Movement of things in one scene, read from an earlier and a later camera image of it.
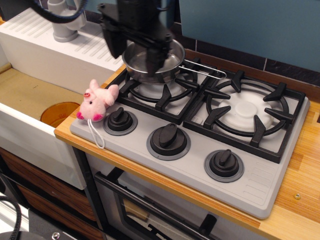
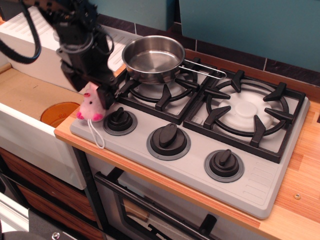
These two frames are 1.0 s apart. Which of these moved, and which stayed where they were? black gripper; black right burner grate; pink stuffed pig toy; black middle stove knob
Moved: black gripper
Stayed: black middle stove knob; black right burner grate; pink stuffed pig toy
